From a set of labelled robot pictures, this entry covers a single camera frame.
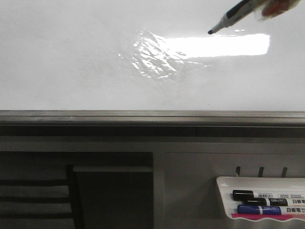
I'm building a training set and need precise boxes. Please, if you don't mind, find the white whiteboard marker pen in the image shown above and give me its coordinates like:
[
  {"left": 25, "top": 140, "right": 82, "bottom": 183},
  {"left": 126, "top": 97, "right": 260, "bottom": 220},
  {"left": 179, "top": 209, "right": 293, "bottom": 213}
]
[{"left": 207, "top": 0, "right": 302, "bottom": 35}]

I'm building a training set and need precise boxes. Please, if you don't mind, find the white whiteboard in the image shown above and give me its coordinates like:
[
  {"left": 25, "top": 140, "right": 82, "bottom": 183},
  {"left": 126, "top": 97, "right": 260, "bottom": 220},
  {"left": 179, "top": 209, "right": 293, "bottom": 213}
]
[{"left": 0, "top": 0, "right": 305, "bottom": 111}]

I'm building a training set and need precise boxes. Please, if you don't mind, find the dark cabinet panel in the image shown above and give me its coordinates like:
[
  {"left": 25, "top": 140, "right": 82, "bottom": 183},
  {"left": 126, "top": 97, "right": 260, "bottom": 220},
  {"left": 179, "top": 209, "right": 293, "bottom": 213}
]
[{"left": 73, "top": 166, "right": 154, "bottom": 229}]

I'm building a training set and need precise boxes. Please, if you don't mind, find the white plastic marker tray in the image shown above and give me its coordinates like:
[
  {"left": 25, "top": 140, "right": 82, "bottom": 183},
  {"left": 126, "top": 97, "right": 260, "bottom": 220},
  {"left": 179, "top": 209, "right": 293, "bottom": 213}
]
[{"left": 216, "top": 177, "right": 305, "bottom": 229}]

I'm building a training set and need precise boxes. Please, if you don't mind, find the black capped marker top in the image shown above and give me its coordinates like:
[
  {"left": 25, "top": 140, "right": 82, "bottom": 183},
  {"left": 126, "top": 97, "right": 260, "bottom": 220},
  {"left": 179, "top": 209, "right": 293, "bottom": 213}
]
[{"left": 232, "top": 190, "right": 305, "bottom": 200}]

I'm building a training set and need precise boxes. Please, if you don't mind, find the black capped marker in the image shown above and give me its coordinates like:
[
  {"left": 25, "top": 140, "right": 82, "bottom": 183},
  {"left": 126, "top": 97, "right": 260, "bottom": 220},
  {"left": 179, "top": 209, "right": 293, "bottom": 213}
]
[
  {"left": 245, "top": 197, "right": 305, "bottom": 207},
  {"left": 232, "top": 190, "right": 305, "bottom": 200}
]

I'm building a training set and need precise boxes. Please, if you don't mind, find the blue capped marker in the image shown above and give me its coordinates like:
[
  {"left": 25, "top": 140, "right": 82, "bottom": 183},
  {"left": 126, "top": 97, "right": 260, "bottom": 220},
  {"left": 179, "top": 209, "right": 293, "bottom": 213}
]
[{"left": 237, "top": 204, "right": 305, "bottom": 215}]

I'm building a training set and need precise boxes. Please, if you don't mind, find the black capped marker middle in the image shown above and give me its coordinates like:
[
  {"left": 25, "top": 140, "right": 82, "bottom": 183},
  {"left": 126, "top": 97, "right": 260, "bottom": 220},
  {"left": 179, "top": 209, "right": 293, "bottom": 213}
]
[{"left": 245, "top": 197, "right": 305, "bottom": 207}]

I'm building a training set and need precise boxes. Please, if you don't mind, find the black slatted chair back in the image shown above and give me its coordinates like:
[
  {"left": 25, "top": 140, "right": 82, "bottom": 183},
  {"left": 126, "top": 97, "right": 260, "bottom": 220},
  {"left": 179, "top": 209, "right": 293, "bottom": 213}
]
[{"left": 0, "top": 165, "right": 85, "bottom": 229}]

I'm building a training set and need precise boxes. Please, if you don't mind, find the left black wall hook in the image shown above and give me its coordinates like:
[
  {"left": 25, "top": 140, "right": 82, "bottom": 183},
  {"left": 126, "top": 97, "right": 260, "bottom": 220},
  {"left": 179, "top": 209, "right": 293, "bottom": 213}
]
[{"left": 235, "top": 167, "right": 241, "bottom": 177}]

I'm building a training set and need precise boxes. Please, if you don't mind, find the black wall hook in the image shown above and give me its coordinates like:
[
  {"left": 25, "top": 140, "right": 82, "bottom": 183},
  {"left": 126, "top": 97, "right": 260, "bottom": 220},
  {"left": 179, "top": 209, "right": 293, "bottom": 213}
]
[
  {"left": 281, "top": 167, "right": 288, "bottom": 178},
  {"left": 235, "top": 167, "right": 241, "bottom": 177},
  {"left": 258, "top": 167, "right": 264, "bottom": 177}
]

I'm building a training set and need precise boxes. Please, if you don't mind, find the middle black wall hook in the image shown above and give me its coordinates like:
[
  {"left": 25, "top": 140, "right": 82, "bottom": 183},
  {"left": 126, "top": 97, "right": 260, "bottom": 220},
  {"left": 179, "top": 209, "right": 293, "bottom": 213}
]
[{"left": 258, "top": 167, "right": 264, "bottom": 177}]

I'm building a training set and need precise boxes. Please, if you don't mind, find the grey aluminium whiteboard frame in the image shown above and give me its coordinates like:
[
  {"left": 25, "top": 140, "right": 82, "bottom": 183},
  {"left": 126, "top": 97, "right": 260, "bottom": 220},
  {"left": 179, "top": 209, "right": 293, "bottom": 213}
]
[{"left": 0, "top": 110, "right": 305, "bottom": 138}]

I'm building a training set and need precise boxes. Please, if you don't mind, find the right black wall hook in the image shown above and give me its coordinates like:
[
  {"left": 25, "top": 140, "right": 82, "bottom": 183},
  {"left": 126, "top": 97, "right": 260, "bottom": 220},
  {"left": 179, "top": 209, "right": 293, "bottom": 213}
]
[{"left": 281, "top": 167, "right": 288, "bottom": 178}]

